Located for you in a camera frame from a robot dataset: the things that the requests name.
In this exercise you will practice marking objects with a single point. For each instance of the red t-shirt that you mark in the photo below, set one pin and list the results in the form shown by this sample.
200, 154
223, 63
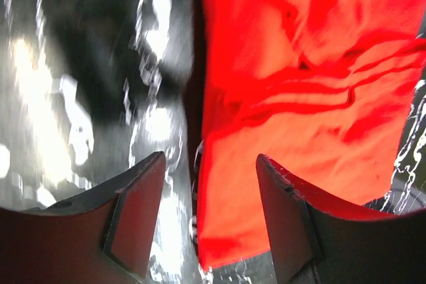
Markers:
321, 86

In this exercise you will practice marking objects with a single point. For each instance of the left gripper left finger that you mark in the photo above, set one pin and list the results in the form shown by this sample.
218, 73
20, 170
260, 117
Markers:
103, 235

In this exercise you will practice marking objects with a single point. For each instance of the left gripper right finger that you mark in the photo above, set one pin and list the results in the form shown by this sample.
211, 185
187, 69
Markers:
316, 237

